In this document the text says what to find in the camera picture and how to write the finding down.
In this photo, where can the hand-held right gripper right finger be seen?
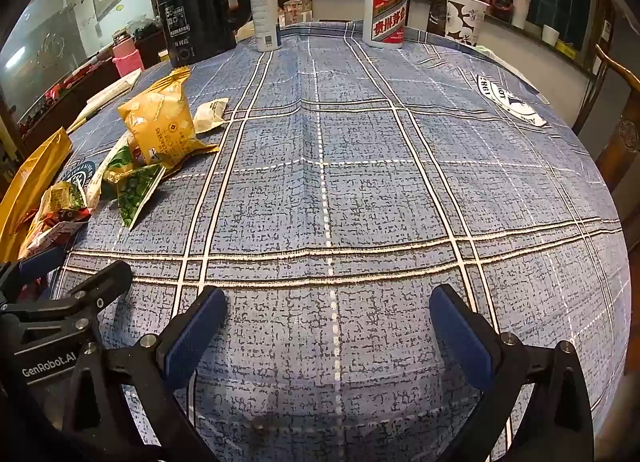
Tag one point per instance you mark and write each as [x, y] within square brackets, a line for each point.
[460, 337]

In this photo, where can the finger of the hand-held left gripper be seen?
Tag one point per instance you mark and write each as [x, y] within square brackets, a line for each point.
[100, 287]
[40, 261]

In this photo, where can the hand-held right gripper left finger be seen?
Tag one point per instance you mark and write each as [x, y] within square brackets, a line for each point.
[195, 337]

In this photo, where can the red white snack packet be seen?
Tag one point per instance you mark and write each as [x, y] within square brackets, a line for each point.
[47, 234]

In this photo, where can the gold box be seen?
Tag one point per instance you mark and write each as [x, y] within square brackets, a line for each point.
[25, 181]

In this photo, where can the green triangular snack packet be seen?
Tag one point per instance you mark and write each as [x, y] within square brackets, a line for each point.
[137, 189]

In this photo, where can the green white-edged snack packet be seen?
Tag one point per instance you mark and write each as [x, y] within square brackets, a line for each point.
[117, 159]

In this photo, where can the large yellow snack bag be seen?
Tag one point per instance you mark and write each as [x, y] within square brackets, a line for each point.
[160, 116]

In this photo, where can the small beige snack packet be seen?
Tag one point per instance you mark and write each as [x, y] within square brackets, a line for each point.
[210, 114]

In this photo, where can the blue plaid tablecloth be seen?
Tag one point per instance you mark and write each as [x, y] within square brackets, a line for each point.
[350, 192]

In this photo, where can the white flat box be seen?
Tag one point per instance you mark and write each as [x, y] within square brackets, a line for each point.
[112, 89]

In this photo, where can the etched glass screen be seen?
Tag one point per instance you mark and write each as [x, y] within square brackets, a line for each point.
[45, 41]

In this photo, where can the pink water bottle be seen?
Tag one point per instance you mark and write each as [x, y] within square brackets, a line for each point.
[127, 59]

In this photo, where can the pale green tissue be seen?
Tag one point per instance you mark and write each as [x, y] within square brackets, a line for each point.
[484, 50]

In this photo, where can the black electric kettle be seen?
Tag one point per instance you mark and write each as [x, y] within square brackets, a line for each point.
[200, 16]

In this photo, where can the small white cup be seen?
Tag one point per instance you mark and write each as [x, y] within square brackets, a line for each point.
[550, 35]

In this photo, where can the white spray bottle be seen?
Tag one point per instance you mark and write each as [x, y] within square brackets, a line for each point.
[265, 16]

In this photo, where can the floral paper cup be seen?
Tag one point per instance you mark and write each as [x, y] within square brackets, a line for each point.
[465, 16]

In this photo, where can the white liquor bottle red cap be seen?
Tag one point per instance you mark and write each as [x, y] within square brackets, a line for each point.
[385, 11]

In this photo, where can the white tumbler with straw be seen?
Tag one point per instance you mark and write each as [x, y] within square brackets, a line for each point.
[520, 6]

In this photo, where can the clear glass bottle red cap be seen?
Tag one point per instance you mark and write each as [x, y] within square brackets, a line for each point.
[297, 9]

